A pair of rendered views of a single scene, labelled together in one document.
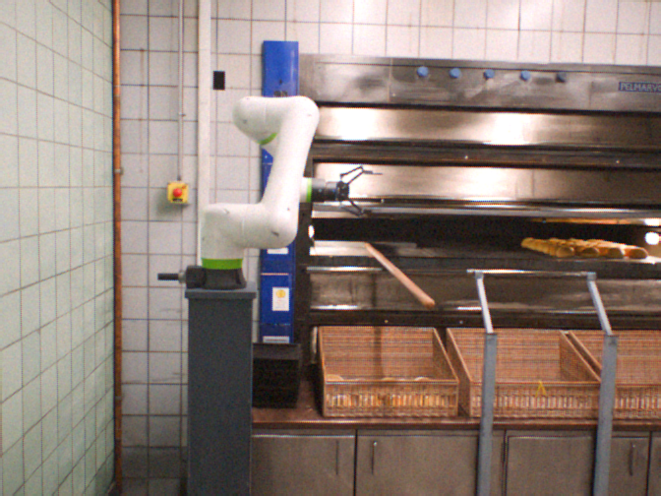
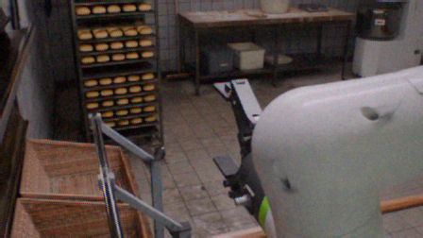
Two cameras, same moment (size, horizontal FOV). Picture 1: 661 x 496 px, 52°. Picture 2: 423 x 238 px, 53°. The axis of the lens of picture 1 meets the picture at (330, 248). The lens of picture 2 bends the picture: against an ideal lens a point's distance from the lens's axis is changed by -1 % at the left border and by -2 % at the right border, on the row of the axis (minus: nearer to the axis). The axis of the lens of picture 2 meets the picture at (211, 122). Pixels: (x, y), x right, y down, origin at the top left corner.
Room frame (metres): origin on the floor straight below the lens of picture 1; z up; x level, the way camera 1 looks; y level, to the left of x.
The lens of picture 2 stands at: (2.82, 0.47, 1.78)
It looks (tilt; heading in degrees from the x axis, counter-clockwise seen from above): 23 degrees down; 255
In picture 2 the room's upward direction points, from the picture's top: straight up
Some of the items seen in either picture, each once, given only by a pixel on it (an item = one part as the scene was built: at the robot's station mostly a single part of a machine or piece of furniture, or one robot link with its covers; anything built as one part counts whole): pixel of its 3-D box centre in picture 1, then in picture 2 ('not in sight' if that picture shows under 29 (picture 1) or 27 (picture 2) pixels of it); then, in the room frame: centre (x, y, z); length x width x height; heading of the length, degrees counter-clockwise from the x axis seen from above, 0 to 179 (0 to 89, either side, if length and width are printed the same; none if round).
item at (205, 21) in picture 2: not in sight; (264, 46); (0.67, -4.89, 0.45); 2.20 x 0.80 x 0.90; 3
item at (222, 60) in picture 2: not in sight; (215, 58); (1.37, -4.86, 0.35); 0.50 x 0.36 x 0.24; 93
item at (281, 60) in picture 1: (281, 256); not in sight; (4.09, 0.29, 1.07); 1.93 x 0.16 x 2.15; 3
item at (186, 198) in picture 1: (179, 192); not in sight; (3.09, 0.69, 1.46); 0.10 x 0.07 x 0.10; 93
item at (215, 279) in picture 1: (203, 276); not in sight; (2.02, 0.38, 1.23); 0.26 x 0.15 x 0.06; 97
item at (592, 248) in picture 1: (580, 247); not in sight; (3.69, -1.36, 1.21); 0.61 x 0.48 x 0.06; 3
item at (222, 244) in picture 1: (226, 234); not in sight; (2.03, 0.31, 1.36); 0.16 x 0.13 x 0.19; 76
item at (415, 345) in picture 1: (383, 368); not in sight; (2.92, -0.24, 0.72); 0.56 x 0.49 x 0.28; 94
